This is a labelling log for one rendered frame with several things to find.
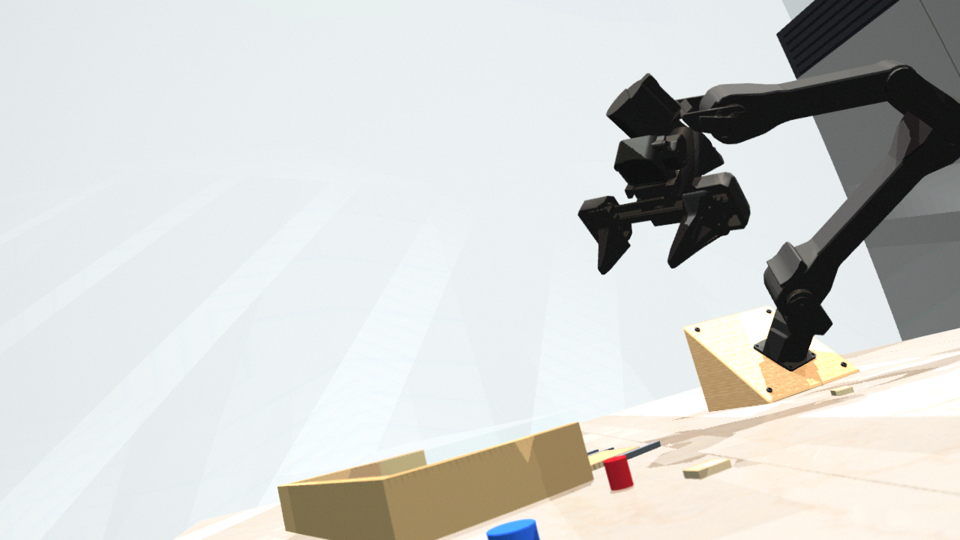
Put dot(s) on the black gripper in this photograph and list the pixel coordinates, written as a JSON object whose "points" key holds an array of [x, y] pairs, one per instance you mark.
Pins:
{"points": [[706, 208]]}

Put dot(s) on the blue cylinder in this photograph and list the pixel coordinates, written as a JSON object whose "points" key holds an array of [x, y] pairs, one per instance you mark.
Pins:
{"points": [[516, 530]]}

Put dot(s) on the red cylinder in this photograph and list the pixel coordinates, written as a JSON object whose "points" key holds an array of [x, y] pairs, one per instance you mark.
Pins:
{"points": [[618, 473]]}

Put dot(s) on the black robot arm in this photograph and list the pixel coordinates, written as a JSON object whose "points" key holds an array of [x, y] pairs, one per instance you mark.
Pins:
{"points": [[799, 278]]}

